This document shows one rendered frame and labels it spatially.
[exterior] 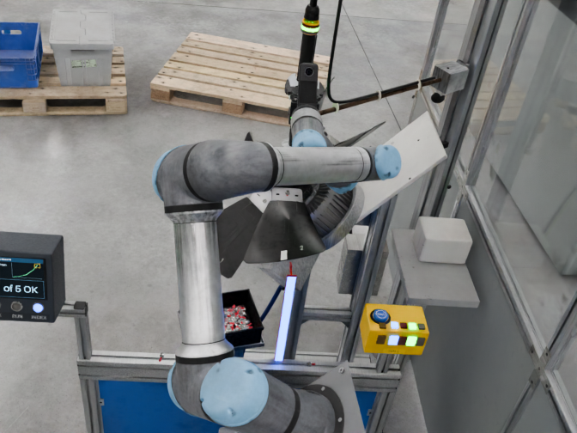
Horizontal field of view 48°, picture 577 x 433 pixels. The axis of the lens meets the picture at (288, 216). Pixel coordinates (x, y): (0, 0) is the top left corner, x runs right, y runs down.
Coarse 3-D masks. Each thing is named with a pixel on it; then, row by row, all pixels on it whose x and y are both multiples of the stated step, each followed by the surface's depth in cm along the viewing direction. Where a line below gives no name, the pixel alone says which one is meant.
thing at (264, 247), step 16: (272, 208) 186; (288, 208) 186; (304, 208) 187; (272, 224) 181; (288, 224) 181; (304, 224) 181; (256, 240) 179; (272, 240) 177; (288, 240) 176; (304, 240) 176; (320, 240) 176; (256, 256) 175; (272, 256) 174; (288, 256) 172; (304, 256) 171
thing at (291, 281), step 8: (288, 280) 163; (288, 288) 165; (288, 296) 167; (288, 304) 169; (288, 312) 170; (280, 328) 174; (280, 336) 176; (280, 344) 178; (280, 352) 180; (280, 360) 182
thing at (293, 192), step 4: (272, 188) 192; (276, 188) 192; (280, 188) 192; (284, 188) 193; (288, 188) 193; (292, 188) 193; (272, 192) 191; (276, 192) 191; (280, 192) 191; (284, 192) 191; (292, 192) 192; (296, 192) 192; (300, 192) 192; (272, 196) 190; (276, 196) 190; (280, 196) 190; (284, 196) 190; (288, 196) 190; (292, 196) 191; (300, 196) 191; (288, 200) 189; (292, 200) 189; (296, 200) 190; (300, 200) 190
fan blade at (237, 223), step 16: (240, 208) 201; (256, 208) 200; (224, 224) 202; (240, 224) 200; (256, 224) 199; (224, 240) 201; (240, 240) 200; (224, 256) 200; (240, 256) 199; (224, 272) 199
